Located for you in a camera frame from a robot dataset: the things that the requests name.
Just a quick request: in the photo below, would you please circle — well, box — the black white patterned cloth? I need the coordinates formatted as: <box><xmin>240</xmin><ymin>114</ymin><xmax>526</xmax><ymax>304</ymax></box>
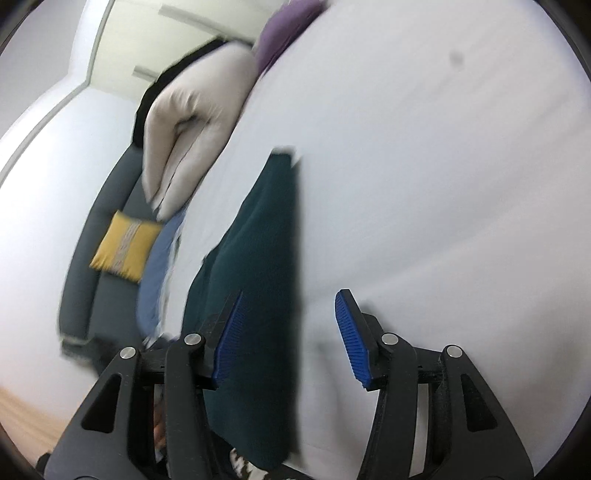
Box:
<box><xmin>229</xmin><ymin>450</ymin><xmax>269</xmax><ymax>480</ymax></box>

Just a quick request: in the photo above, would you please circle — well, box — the grey upholstered headboard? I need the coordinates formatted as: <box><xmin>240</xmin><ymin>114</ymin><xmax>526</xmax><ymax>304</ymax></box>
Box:
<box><xmin>58</xmin><ymin>148</ymin><xmax>185</xmax><ymax>370</ymax></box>

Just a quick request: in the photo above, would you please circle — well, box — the white bed sheet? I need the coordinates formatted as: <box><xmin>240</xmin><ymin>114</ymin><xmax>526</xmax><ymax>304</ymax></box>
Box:
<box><xmin>161</xmin><ymin>0</ymin><xmax>591</xmax><ymax>480</ymax></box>

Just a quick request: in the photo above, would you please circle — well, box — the yellow cushion with patterned band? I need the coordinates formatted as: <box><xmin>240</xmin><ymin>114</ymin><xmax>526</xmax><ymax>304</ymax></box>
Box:
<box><xmin>89</xmin><ymin>211</ymin><xmax>163</xmax><ymax>284</ymax></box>

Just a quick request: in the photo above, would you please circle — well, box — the blue pillow with beige trim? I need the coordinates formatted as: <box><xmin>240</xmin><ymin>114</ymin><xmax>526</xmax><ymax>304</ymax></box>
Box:
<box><xmin>136</xmin><ymin>210</ymin><xmax>188</xmax><ymax>337</ymax></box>

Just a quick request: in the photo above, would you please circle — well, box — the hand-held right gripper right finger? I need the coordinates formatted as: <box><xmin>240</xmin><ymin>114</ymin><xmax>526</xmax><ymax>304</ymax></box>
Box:
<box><xmin>335</xmin><ymin>289</ymin><xmax>548</xmax><ymax>480</ymax></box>

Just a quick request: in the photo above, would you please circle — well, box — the purple cloth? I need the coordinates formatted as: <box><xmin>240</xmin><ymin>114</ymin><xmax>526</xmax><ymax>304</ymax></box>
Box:
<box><xmin>253</xmin><ymin>0</ymin><xmax>324</xmax><ymax>75</ymax></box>

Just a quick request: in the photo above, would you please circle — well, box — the beige folded duvet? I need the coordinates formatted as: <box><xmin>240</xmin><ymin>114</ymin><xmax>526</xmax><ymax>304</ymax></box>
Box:
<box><xmin>141</xmin><ymin>41</ymin><xmax>257</xmax><ymax>220</ymax></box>

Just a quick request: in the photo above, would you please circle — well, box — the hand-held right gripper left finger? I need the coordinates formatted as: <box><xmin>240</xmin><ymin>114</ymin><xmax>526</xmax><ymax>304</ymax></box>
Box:
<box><xmin>44</xmin><ymin>291</ymin><xmax>245</xmax><ymax>480</ymax></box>

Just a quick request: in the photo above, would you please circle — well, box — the white wardrobe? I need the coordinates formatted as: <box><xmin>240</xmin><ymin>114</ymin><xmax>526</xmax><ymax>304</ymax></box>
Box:
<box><xmin>90</xmin><ymin>0</ymin><xmax>296</xmax><ymax>100</ymax></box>

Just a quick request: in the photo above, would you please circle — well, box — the dark green garment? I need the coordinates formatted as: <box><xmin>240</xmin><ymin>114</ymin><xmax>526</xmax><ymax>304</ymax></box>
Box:
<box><xmin>181</xmin><ymin>150</ymin><xmax>305</xmax><ymax>472</ymax></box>

